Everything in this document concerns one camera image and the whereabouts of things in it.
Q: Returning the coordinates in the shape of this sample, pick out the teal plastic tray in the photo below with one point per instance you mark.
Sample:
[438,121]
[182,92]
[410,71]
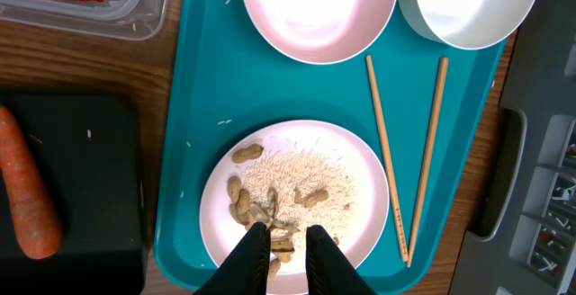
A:
[229,82]

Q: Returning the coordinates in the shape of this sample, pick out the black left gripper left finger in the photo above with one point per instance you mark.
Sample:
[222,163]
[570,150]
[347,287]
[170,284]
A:
[246,268]

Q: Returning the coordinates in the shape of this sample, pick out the black tray bin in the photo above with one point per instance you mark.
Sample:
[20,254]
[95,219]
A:
[86,147]

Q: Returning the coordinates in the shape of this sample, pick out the clear plastic container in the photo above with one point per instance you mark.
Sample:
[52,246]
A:
[119,19]

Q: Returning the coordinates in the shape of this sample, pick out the grey dishwasher rack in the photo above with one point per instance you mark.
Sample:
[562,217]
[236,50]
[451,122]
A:
[525,243]

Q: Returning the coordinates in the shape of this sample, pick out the pink plate with food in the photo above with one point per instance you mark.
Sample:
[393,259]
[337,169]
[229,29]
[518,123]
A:
[292,175]

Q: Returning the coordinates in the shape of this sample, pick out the left wooden chopstick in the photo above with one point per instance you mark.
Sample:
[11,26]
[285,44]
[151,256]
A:
[387,157]

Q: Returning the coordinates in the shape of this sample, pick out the orange carrot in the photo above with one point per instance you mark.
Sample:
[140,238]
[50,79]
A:
[35,219]

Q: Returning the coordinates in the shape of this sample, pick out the white bowl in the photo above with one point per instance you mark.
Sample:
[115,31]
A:
[465,24]

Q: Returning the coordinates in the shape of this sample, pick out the wooden chopstick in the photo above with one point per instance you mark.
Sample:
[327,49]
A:
[428,155]
[387,157]

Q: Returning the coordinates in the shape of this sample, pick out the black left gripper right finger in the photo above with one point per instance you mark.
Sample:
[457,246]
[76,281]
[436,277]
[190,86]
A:
[328,270]

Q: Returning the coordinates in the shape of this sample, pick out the pink bowl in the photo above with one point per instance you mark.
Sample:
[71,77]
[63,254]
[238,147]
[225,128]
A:
[320,32]

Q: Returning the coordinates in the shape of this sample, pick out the right wooden chopstick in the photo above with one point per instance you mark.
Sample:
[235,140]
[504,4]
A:
[428,155]

